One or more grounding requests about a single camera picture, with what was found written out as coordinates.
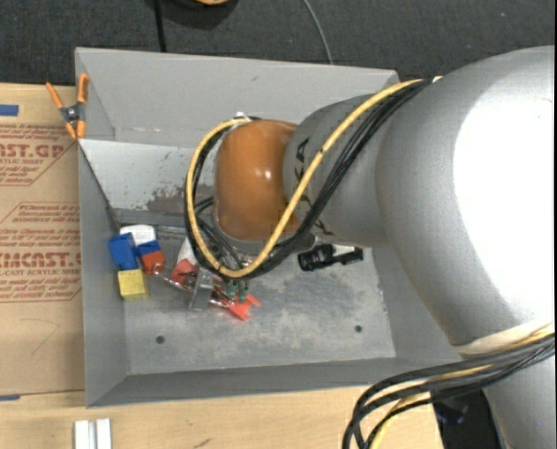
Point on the yellow block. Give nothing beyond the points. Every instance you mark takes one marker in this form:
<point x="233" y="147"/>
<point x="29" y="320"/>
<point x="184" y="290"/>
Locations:
<point x="133" y="283"/>

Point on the grey metal bin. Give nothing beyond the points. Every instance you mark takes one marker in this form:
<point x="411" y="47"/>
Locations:
<point x="306" y="325"/>

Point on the red and blue block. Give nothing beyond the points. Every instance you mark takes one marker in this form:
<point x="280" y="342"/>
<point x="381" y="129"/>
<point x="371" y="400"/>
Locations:
<point x="150" y="257"/>

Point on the white block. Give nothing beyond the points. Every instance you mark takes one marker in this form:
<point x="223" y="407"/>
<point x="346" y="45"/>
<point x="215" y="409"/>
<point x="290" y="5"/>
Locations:
<point x="140" y="233"/>

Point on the black cylinder on white bracket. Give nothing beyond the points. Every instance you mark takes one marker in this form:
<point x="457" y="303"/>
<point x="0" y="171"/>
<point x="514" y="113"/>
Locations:
<point x="316" y="256"/>

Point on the brown cardboard board red print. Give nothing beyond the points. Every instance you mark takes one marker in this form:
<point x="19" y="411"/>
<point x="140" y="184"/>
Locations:
<point x="34" y="232"/>

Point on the red sunglasses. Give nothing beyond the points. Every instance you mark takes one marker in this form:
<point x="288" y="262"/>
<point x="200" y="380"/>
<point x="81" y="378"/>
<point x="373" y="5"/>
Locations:
<point x="243" y="309"/>

